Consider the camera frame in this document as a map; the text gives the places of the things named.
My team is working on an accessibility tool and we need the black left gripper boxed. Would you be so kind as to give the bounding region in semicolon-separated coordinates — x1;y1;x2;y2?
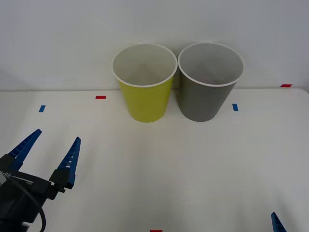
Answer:
0;129;82;225

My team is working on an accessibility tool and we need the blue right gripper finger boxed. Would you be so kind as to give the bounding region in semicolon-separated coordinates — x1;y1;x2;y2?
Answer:
270;212;288;232

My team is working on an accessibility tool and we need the yellow-green plastic bin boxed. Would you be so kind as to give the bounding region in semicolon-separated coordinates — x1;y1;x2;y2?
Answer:
112;43;179;123

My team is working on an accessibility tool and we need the grey plastic bin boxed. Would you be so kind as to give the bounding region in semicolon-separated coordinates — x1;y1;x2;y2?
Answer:
177;42;245;122

